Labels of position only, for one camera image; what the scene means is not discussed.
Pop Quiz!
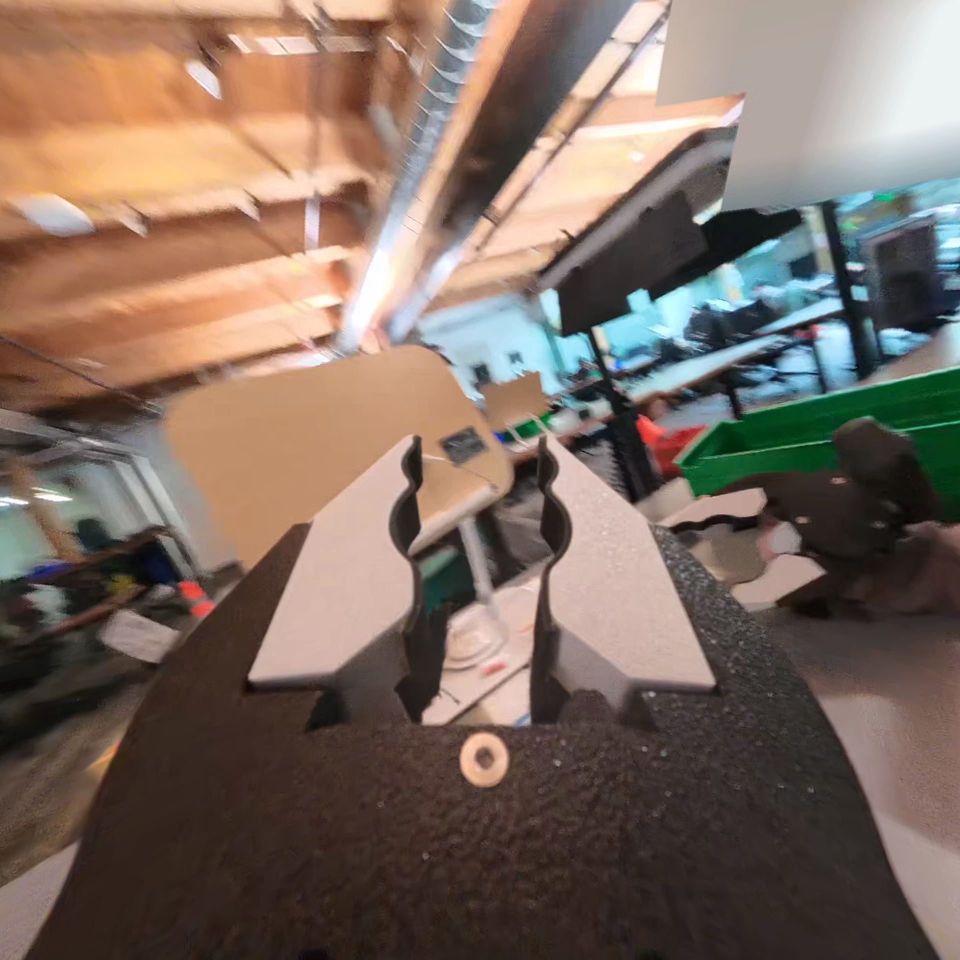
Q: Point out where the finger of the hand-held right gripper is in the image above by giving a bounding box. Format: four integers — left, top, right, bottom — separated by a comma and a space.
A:
666, 486, 768, 535
729, 553, 828, 613

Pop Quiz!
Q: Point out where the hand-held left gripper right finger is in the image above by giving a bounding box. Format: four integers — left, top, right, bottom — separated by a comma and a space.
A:
528, 435, 719, 723

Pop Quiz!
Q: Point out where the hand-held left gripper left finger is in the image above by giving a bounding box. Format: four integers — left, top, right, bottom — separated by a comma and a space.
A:
247, 433, 451, 723

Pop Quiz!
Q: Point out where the person's right forearm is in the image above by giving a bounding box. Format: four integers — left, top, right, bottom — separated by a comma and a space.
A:
888, 517, 960, 624

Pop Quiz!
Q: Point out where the green plastic bin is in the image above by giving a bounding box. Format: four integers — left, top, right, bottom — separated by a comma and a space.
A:
673, 366, 960, 522

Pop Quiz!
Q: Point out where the black light stand pole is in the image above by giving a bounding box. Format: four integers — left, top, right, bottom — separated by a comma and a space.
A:
586, 324, 655, 505

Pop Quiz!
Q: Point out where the black studio light panel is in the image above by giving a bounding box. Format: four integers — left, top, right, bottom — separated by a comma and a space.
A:
538, 127, 805, 339

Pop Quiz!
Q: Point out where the black frame pole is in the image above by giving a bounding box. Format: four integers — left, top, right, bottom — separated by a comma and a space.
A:
819, 201, 880, 380

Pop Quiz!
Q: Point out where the silver ceiling duct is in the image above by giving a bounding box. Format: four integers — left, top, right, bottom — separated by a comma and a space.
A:
330, 0, 489, 355

